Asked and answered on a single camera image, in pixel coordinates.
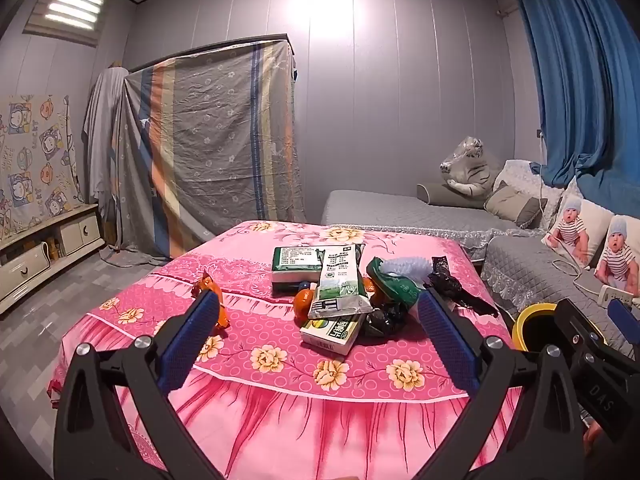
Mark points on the white low cabinet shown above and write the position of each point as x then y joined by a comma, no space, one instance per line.
25,270

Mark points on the green and white packet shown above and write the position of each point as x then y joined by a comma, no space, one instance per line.
340,280

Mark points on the grey hanging cloth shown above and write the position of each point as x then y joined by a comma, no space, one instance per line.
102,135

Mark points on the plastic wrapped tiger plush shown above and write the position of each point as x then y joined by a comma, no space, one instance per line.
470,170

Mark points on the white lace cushion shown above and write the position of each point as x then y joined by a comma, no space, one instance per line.
525,175

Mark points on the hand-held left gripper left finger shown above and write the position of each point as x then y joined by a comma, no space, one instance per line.
192,340

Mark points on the light blue bristly brush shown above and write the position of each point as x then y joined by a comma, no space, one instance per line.
410,266

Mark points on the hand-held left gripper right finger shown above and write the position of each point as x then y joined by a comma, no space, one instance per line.
445,340

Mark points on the grey square cushion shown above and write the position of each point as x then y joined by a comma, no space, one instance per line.
515,207

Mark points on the baby print pillow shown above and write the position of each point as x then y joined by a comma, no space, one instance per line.
575,230
620,255

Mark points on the cartoon printed cloth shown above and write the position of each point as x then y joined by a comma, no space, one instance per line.
35,160

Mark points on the blue curtain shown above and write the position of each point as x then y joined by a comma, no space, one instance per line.
575,85

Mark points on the grey bolster pillow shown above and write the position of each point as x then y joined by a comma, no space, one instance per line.
440,195

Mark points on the long black plastic bag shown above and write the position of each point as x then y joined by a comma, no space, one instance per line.
445,282

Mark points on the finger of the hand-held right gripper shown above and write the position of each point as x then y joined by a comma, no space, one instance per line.
622,315
580,327

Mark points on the white power strip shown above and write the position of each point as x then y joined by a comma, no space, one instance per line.
612,294

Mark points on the yellow rimmed trash bin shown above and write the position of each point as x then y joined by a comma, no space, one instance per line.
524,320

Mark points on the grey quilted sofa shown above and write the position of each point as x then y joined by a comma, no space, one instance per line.
380,205

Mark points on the green and white drink carton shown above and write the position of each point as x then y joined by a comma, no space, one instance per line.
330,335

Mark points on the orange wrapper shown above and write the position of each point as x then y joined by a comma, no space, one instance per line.
207,284

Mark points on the pink floral table cover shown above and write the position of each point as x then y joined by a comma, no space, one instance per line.
260,410

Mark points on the green plastic packet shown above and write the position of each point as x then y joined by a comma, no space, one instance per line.
395,287

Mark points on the green and white box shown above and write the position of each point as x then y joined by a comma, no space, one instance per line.
295,260

